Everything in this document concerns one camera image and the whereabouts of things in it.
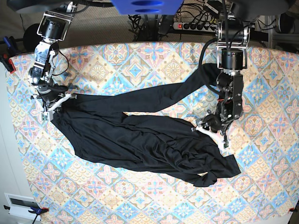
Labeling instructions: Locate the patterned tablecloth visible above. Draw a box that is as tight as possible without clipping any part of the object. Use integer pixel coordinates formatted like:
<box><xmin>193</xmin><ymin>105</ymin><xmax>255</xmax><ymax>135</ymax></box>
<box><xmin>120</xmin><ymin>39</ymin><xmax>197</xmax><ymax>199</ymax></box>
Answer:
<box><xmin>6</xmin><ymin>42</ymin><xmax>299</xmax><ymax>224</ymax></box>

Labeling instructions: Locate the black round speaker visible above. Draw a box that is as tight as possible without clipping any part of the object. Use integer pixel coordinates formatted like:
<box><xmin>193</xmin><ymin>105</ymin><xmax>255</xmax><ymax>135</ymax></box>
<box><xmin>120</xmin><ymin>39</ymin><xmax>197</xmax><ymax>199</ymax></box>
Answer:
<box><xmin>23</xmin><ymin>23</ymin><xmax>42</xmax><ymax>52</ymax></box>

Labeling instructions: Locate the blue orange clamp lower left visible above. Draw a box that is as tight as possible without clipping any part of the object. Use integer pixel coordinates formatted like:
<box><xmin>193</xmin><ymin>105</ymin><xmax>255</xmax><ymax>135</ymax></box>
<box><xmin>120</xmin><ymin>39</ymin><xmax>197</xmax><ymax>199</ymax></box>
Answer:
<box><xmin>3</xmin><ymin>205</ymin><xmax>49</xmax><ymax>217</ymax></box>

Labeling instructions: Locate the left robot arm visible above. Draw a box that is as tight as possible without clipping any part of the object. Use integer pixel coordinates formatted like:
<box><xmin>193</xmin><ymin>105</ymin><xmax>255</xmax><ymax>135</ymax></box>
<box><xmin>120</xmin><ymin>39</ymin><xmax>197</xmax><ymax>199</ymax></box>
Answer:
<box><xmin>199</xmin><ymin>15</ymin><xmax>251</xmax><ymax>136</ymax></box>

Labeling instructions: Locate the black t-shirt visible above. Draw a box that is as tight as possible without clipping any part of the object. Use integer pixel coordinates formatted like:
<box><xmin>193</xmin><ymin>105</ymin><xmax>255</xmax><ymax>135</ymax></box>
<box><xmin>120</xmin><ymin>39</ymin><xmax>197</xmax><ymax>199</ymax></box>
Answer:
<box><xmin>52</xmin><ymin>63</ymin><xmax>240</xmax><ymax>187</ymax></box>

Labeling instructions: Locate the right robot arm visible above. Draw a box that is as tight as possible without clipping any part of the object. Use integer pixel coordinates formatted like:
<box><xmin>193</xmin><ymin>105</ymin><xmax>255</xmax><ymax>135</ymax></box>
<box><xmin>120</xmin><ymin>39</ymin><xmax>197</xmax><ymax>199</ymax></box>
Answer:
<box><xmin>28</xmin><ymin>1</ymin><xmax>78</xmax><ymax>110</ymax></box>

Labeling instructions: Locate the orange clamp lower right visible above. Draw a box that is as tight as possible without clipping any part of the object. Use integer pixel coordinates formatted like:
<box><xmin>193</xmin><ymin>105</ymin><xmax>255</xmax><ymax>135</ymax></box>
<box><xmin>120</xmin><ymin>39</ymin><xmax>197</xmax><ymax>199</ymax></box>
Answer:
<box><xmin>289</xmin><ymin>208</ymin><xmax>298</xmax><ymax>212</ymax></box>

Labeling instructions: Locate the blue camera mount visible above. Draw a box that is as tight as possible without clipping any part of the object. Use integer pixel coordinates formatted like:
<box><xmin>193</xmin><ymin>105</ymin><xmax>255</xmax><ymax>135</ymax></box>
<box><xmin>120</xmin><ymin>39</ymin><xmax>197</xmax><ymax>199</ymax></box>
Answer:
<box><xmin>111</xmin><ymin>0</ymin><xmax>184</xmax><ymax>15</ymax></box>

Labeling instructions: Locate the white floor vent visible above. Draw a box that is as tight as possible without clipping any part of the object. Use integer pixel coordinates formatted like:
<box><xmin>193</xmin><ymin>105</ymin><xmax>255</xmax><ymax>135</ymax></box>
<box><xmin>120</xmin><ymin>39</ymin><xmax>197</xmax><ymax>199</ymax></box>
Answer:
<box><xmin>4</xmin><ymin>193</ymin><xmax>38</xmax><ymax>221</ymax></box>

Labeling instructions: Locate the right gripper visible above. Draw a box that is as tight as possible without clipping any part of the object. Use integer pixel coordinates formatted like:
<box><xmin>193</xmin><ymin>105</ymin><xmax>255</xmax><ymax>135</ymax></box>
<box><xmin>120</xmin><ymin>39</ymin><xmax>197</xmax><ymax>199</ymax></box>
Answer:
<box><xmin>37</xmin><ymin>84</ymin><xmax>78</xmax><ymax>107</ymax></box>

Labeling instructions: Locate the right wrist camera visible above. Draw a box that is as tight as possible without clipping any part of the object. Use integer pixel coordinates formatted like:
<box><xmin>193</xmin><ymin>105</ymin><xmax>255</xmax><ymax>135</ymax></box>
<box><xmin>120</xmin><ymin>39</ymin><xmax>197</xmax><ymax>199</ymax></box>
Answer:
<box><xmin>42</xmin><ymin>111</ymin><xmax>54</xmax><ymax>121</ymax></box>

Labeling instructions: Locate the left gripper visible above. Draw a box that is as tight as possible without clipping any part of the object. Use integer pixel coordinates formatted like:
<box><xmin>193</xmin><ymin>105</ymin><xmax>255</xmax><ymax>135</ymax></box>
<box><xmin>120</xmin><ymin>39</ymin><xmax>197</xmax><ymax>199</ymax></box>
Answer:
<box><xmin>196</xmin><ymin>114</ymin><xmax>230</xmax><ymax>134</ymax></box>

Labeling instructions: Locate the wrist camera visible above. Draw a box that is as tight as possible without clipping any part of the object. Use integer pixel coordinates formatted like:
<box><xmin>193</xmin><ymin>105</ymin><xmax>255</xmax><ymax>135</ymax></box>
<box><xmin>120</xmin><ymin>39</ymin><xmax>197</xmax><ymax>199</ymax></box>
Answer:
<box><xmin>223</xmin><ymin>140</ymin><xmax>229</xmax><ymax>149</ymax></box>
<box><xmin>42</xmin><ymin>111</ymin><xmax>54</xmax><ymax>121</ymax></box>

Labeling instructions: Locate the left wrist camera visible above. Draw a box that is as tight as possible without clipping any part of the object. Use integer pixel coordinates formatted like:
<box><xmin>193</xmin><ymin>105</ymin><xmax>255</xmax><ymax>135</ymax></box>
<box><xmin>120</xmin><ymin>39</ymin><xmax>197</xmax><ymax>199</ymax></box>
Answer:
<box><xmin>223</xmin><ymin>140</ymin><xmax>229</xmax><ymax>149</ymax></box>

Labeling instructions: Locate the orange black clamp left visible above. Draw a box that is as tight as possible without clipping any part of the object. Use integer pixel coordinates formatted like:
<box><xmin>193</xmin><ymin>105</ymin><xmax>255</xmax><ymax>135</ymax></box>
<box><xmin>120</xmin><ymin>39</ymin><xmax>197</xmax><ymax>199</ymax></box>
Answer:
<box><xmin>0</xmin><ymin>54</ymin><xmax>16</xmax><ymax>74</ymax></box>

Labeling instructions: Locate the white power strip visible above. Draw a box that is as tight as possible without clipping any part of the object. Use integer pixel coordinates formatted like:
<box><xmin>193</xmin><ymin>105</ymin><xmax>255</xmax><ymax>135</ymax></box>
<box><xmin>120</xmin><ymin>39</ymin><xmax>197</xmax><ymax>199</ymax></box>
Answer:
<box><xmin>172</xmin><ymin>22</ymin><xmax>218</xmax><ymax>32</ymax></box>

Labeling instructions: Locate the blue clamp upper left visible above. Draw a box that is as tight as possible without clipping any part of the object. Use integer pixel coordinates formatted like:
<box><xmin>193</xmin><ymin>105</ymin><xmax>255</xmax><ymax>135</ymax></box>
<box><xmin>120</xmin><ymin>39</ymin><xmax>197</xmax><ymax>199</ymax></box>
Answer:
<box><xmin>0</xmin><ymin>36</ymin><xmax>14</xmax><ymax>48</ymax></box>

